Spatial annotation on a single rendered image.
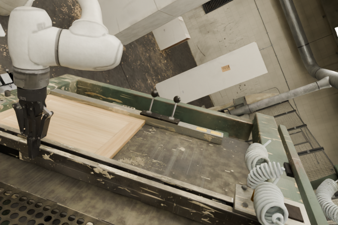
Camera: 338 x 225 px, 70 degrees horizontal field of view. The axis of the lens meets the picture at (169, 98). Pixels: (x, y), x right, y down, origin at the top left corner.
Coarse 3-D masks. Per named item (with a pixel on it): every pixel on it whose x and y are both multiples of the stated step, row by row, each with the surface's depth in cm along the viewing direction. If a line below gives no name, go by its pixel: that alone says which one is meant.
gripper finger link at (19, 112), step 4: (12, 104) 72; (16, 104) 72; (16, 108) 72; (16, 112) 72; (20, 112) 73; (16, 116) 73; (20, 116) 73; (20, 120) 73; (24, 120) 74; (20, 124) 73; (24, 124) 74; (20, 128) 74; (24, 128) 75; (24, 132) 74
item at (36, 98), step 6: (18, 90) 66; (24, 90) 66; (30, 90) 66; (36, 90) 67; (42, 90) 68; (18, 96) 67; (24, 96) 66; (30, 96) 67; (36, 96) 67; (42, 96) 69; (24, 102) 70; (30, 102) 70; (36, 102) 69; (42, 102) 70; (36, 108) 70; (42, 108) 70; (36, 114) 70
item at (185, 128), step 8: (56, 88) 136; (64, 96) 131; (72, 96) 129; (80, 96) 131; (88, 104) 128; (96, 104) 127; (104, 104) 126; (112, 104) 128; (120, 112) 124; (128, 112) 123; (136, 112) 123; (152, 120) 120; (168, 128) 119; (176, 128) 118; (184, 128) 117; (192, 128) 116; (192, 136) 117; (200, 136) 116; (208, 136) 114; (216, 136) 113
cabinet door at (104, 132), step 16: (48, 96) 129; (0, 112) 105; (64, 112) 116; (80, 112) 118; (96, 112) 121; (112, 112) 123; (16, 128) 96; (48, 128) 100; (64, 128) 102; (80, 128) 104; (96, 128) 107; (112, 128) 109; (128, 128) 111; (80, 144) 93; (96, 144) 95; (112, 144) 96
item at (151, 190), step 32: (0, 128) 85; (32, 160) 80; (64, 160) 76; (96, 160) 78; (128, 192) 73; (160, 192) 70; (192, 192) 71; (224, 224) 67; (256, 224) 64; (288, 224) 59
